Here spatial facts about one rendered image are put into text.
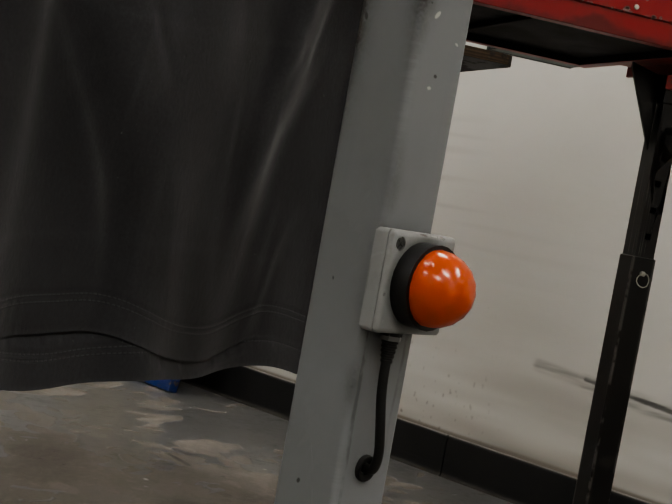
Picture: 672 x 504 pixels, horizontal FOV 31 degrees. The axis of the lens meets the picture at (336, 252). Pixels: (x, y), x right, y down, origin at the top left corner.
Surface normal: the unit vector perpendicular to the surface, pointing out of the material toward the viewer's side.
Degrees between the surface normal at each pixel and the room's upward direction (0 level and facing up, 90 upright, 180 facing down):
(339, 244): 90
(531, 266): 90
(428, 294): 99
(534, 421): 90
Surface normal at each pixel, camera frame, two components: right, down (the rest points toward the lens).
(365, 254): -0.67, -0.08
